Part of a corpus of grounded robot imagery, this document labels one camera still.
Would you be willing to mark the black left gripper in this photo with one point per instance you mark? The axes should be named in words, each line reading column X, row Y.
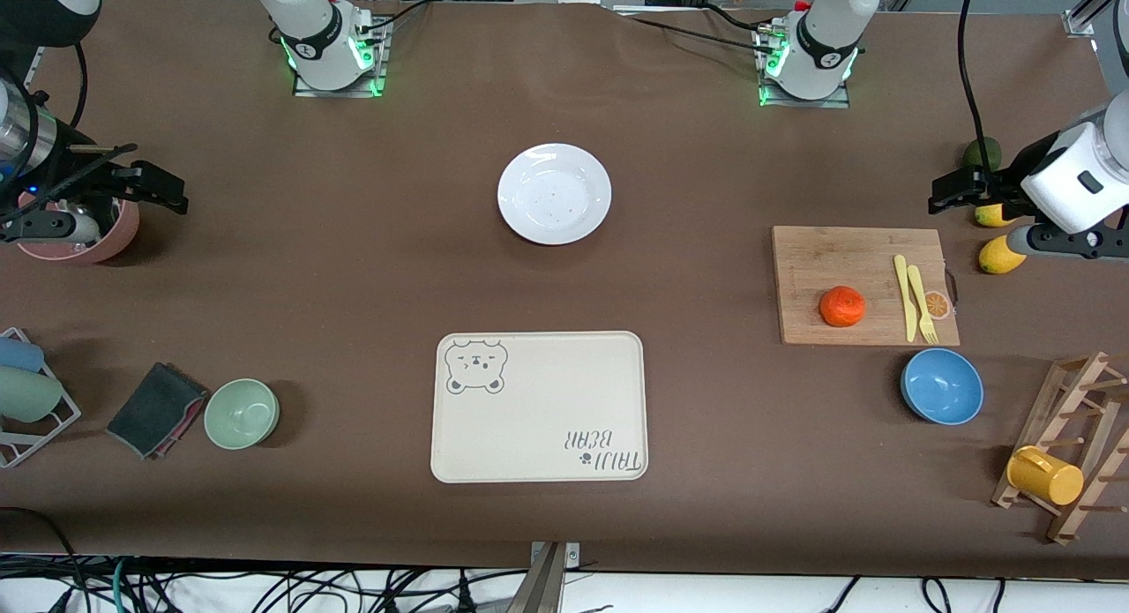
column 1017, row 174

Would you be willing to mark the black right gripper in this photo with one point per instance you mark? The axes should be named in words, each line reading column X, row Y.
column 63, row 168

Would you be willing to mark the orange fruit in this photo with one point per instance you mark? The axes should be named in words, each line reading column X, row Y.
column 842, row 307

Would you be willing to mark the white round plate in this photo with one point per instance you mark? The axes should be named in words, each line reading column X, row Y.
column 554, row 194

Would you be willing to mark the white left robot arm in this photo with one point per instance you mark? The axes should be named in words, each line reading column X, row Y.
column 825, row 31

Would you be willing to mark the yellow lemon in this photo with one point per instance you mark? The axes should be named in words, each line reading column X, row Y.
column 992, row 216
column 997, row 258

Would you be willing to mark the dark green avocado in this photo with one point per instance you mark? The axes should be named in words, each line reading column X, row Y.
column 983, row 152

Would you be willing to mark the pink metal-lined bowl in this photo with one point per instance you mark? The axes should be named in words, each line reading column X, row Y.
column 119, row 234

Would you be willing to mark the yellow plastic fork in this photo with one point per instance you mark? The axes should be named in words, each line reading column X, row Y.
column 920, row 295

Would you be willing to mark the yellow plastic knife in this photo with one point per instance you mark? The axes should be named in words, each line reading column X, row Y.
column 906, row 300

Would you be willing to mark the wooden cutting board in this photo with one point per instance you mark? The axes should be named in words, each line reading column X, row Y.
column 838, row 260

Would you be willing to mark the aluminium corner profile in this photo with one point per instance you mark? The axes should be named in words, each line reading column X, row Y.
column 1080, row 22

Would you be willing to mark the blue bowl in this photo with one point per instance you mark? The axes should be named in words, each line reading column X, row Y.
column 942, row 386

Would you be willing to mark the light blue cup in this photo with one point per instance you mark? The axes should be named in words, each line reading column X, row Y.
column 18, row 355

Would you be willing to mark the dark grey folded cloth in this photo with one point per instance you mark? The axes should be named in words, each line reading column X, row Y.
column 154, row 410

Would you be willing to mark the wooden peg cup rack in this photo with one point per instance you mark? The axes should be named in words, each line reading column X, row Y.
column 1041, row 410

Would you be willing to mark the pale green cup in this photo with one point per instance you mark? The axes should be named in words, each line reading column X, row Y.
column 26, row 394

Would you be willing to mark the pale green bowl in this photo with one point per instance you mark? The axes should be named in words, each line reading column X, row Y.
column 242, row 414

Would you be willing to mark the yellow mug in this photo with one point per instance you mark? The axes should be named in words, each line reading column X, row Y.
column 1045, row 476

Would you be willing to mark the cream bear print tray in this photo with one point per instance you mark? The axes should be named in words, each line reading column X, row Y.
column 538, row 419

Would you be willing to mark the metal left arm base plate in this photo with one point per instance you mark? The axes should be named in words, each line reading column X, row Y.
column 767, row 97

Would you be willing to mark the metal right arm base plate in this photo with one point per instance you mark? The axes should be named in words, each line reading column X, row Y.
column 375, row 71

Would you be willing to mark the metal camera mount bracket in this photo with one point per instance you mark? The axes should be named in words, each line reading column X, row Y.
column 542, row 586

